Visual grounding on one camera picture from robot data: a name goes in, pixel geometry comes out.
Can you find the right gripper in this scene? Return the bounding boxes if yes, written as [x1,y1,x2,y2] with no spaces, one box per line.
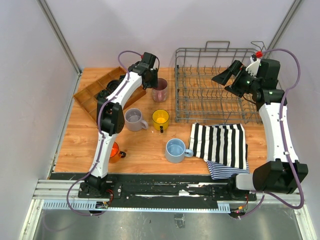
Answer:
[211,60,260,98]

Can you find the pink ghost pattern mug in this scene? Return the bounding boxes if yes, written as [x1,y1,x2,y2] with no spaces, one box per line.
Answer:
[152,78,168,103]

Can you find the yellow enamel mug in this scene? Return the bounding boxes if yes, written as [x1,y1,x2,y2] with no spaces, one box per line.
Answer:
[152,109,170,133]

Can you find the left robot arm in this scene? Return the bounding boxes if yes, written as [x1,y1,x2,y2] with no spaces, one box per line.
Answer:
[80,52,159,198]

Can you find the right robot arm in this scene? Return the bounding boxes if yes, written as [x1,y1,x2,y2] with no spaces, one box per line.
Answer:
[212,58,309,200]

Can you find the lilac grey mug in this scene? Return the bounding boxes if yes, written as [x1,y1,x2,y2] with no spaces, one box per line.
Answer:
[124,108,149,132]

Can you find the black white striped cloth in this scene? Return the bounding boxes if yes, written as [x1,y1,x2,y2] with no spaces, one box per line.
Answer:
[189,123,249,171]

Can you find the wooden compartment tray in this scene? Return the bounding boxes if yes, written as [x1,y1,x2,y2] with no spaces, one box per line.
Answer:
[72,66,147,126]

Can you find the light blue mug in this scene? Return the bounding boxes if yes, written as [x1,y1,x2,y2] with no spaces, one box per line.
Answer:
[164,138,194,164]

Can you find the orange glass mug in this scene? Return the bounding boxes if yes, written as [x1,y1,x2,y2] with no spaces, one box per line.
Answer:
[109,142,127,164]

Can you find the blue white striped cloth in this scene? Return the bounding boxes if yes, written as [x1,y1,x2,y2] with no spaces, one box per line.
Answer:
[206,161,250,180]

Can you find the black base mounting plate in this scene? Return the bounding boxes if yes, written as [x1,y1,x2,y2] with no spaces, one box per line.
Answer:
[78,173,257,202]

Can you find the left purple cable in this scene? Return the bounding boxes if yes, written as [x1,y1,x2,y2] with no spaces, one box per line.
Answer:
[65,50,145,232]

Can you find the purple cable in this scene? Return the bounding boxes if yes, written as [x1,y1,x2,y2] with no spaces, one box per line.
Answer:
[237,48,305,221]
[65,50,145,232]

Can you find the grey wire dish rack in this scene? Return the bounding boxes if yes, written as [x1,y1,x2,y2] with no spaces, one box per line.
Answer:
[174,41,271,125]

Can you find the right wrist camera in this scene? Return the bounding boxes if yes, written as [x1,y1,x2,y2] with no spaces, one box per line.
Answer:
[245,51,263,77]

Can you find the black cable coil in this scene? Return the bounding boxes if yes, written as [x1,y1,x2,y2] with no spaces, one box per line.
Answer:
[106,79,121,93]

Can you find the dark cable coil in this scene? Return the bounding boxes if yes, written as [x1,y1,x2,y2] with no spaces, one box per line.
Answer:
[96,90,110,101]

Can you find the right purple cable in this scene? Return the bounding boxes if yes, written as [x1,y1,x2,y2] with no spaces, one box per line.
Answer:
[237,48,305,221]

